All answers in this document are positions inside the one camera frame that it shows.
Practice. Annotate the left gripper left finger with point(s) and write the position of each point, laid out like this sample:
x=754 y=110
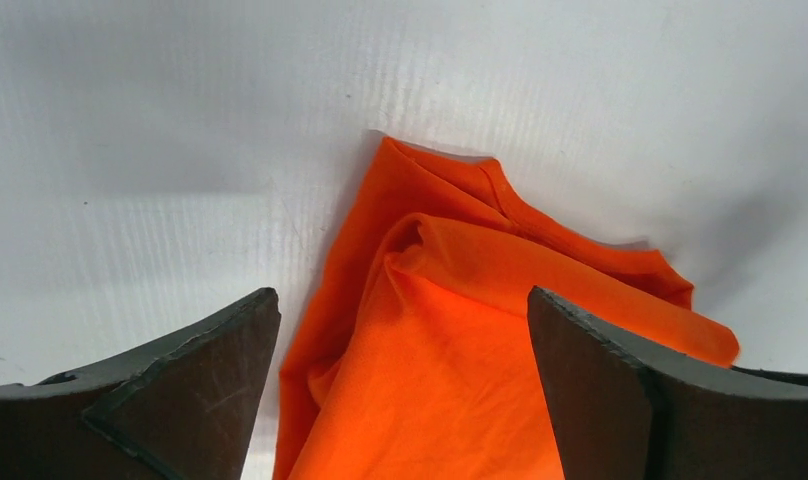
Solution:
x=182 y=406

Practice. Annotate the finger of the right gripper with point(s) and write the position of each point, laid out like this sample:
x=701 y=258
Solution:
x=786 y=377

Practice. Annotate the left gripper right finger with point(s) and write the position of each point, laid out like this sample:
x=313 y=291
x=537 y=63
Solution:
x=625 y=407

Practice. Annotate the orange t shirt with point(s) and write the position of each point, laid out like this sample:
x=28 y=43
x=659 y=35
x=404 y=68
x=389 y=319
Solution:
x=414 y=359

